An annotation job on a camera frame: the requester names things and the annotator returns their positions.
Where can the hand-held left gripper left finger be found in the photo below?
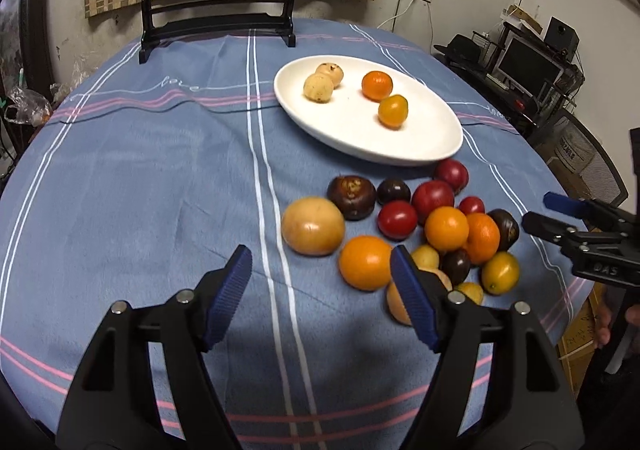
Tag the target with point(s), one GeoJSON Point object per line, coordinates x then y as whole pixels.
{"type": "Point", "coordinates": [230, 300]}

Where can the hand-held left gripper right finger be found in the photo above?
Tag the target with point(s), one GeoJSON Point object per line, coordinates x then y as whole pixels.
{"type": "Point", "coordinates": [415, 300]}

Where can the red tomato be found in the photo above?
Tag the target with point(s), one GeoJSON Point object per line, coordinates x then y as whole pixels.
{"type": "Point", "coordinates": [397, 220]}

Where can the dark wooden frame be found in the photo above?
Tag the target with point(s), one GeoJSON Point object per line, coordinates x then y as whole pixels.
{"type": "Point", "coordinates": [37, 30]}

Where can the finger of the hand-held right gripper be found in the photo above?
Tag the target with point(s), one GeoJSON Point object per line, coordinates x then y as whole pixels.
{"type": "Point", "coordinates": [562, 202]}
{"type": "Point", "coordinates": [545, 226]}

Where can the black mesh office chair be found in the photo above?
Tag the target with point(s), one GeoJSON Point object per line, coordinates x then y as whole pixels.
{"type": "Point", "coordinates": [580, 155]}

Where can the small red round fruit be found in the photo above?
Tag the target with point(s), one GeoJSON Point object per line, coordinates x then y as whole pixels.
{"type": "Point", "coordinates": [471, 205]}

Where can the white oval plate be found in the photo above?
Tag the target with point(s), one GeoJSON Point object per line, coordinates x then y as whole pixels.
{"type": "Point", "coordinates": [350, 130]}

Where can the black speaker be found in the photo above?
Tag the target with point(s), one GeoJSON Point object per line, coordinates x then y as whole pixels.
{"type": "Point", "coordinates": [560, 35]}

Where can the brown cardboard box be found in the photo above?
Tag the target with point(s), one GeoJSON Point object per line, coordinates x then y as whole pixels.
{"type": "Point", "coordinates": [575, 340]}

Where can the small dark brown mangosteen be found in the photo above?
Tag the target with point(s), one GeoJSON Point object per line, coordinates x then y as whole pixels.
{"type": "Point", "coordinates": [507, 227]}

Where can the clear plastic bag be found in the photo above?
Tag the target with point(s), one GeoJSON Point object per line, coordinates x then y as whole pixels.
{"type": "Point", "coordinates": [30, 105]}

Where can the black computer desk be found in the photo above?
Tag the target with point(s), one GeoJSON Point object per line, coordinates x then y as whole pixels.
{"type": "Point", "coordinates": [505, 105]}

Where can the blue striped tablecloth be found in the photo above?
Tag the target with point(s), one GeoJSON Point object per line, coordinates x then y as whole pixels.
{"type": "Point", "coordinates": [150, 180]}

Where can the dark purple plum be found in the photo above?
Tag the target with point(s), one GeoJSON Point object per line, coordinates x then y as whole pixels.
{"type": "Point", "coordinates": [456, 266]}
{"type": "Point", "coordinates": [392, 191]}

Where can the large dark brown mangosteen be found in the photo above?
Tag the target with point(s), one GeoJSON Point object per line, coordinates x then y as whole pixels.
{"type": "Point", "coordinates": [351, 200]}

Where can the black hat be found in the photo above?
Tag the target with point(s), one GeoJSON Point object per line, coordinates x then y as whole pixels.
{"type": "Point", "coordinates": [462, 47]}

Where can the yellow-green tangerine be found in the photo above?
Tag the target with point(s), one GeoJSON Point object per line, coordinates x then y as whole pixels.
{"type": "Point", "coordinates": [500, 273]}

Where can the small yellow round fruit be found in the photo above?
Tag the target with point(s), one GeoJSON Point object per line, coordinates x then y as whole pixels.
{"type": "Point", "coordinates": [470, 292]}
{"type": "Point", "coordinates": [426, 256]}

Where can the person's right hand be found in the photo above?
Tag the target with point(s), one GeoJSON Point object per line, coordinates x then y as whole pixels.
{"type": "Point", "coordinates": [602, 330]}

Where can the tan speckled round fruit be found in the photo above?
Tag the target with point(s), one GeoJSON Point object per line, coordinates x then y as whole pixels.
{"type": "Point", "coordinates": [330, 74]}
{"type": "Point", "coordinates": [318, 88]}

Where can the pale peach-coloured round fruit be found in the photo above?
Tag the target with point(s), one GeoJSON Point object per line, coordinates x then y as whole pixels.
{"type": "Point", "coordinates": [397, 305]}

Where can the orange tangerine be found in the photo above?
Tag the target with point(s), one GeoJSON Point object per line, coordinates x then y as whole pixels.
{"type": "Point", "coordinates": [392, 112]}
{"type": "Point", "coordinates": [446, 228]}
{"type": "Point", "coordinates": [485, 237]}
{"type": "Point", "coordinates": [365, 262]}
{"type": "Point", "coordinates": [377, 86]}

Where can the black computer monitor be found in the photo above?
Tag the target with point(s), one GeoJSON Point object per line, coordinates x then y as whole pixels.
{"type": "Point", "coordinates": [527, 62]}

